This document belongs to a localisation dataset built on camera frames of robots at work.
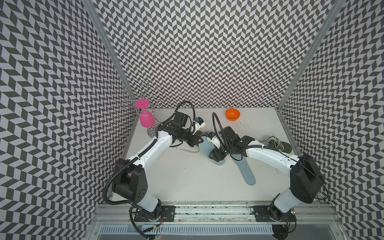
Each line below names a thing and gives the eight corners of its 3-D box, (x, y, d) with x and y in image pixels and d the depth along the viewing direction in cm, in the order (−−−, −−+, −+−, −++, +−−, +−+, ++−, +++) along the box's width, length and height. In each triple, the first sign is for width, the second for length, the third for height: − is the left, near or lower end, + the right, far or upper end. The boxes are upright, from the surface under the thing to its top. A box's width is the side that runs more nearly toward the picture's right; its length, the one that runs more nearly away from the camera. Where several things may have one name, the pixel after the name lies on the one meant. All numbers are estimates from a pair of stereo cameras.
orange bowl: (230, 123, 111) (231, 119, 108) (223, 114, 117) (224, 110, 113) (240, 119, 114) (242, 115, 110) (233, 110, 119) (234, 106, 116)
